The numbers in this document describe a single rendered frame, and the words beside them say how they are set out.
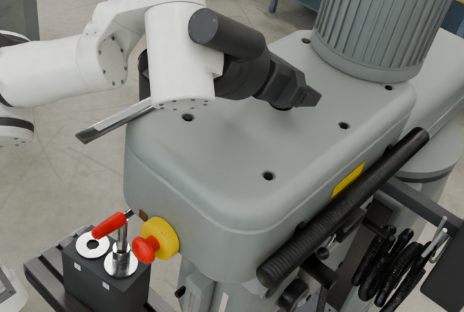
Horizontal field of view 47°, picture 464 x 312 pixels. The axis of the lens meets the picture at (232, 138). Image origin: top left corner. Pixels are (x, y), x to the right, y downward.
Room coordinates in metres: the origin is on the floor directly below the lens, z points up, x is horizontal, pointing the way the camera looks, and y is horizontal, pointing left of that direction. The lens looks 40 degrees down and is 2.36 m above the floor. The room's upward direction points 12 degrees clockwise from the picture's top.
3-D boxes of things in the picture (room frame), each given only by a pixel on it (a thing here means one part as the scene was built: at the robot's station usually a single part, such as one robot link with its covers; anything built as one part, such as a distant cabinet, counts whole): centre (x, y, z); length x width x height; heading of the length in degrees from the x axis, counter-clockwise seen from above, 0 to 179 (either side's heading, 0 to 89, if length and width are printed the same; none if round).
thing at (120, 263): (0.86, 0.22, 1.15); 0.05 x 0.05 x 0.06
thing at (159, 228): (0.47, 0.07, 1.76); 0.06 x 0.02 x 0.06; 56
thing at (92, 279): (0.88, 0.27, 1.02); 0.22 x 0.12 x 0.20; 67
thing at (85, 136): (0.59, 0.12, 1.89); 0.24 x 0.04 x 0.01; 147
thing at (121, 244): (0.86, 0.22, 1.24); 0.03 x 0.03 x 0.11
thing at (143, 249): (0.45, 0.08, 1.76); 0.04 x 0.03 x 0.04; 56
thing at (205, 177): (0.67, -0.07, 1.81); 0.47 x 0.26 x 0.16; 146
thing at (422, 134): (0.60, -0.20, 1.79); 0.45 x 0.04 x 0.04; 146
